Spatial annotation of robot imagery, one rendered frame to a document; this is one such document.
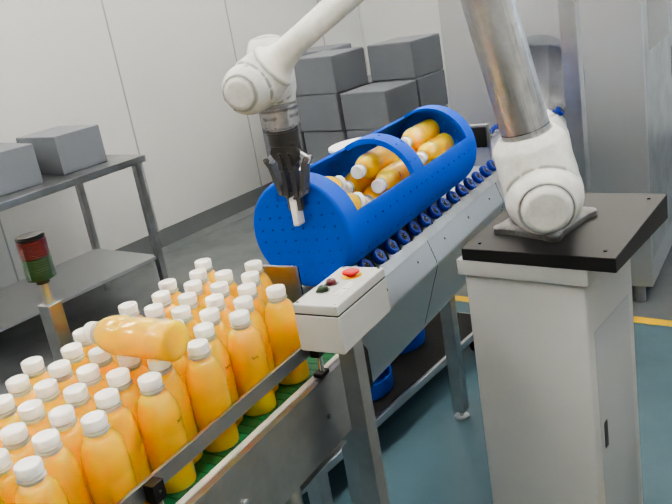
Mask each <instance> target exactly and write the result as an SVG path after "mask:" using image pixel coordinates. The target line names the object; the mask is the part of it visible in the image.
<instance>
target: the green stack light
mask: <svg viewBox="0 0 672 504"><path fill-rule="evenodd" d="M20 262H21V265H22V268H23V271H24V275H25V278H26V281H27V282H28V283H37V282H42V281H45V280H48V279H50V278H52V277H54V276H55V275H56V271H55V267H54V264H53V260H52V256H51V253H49V255H47V256H45V257H43V258H40V259H37V260H33V261H20Z"/></svg>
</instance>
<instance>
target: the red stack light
mask: <svg viewBox="0 0 672 504"><path fill-rule="evenodd" d="M15 245H16V249H17V252H18V255H19V258H20V260H21V261H33V260H37V259H40V258H43V257H45V256H47V255H49V253H50V250H49V246H48V243H47V239H46V236H45V235H44V237H43V238H41V239H39V240H36V241H33V242H30V243H24V244H17V243H15Z"/></svg>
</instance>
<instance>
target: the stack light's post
mask: <svg viewBox="0 0 672 504"><path fill-rule="evenodd" d="M38 309H39V313H40V316H41V319H42V322H43V326H44V329H45V332H46V335H47V339H48V342H49V345H50V349H51V352H52V355H53V358H54V362H55V361H58V360H63V356H62V354H61V351H60V350H61V348H62V347H63V346H65V345H67V344H70V343H74V342H73V339H72V336H71V332H70V329H69V325H68V322H67V319H66V315H65V312H64V308H63V305H62V302H61V300H54V302H53V303H52V304H48V305H44V303H42V304H40V305H38Z"/></svg>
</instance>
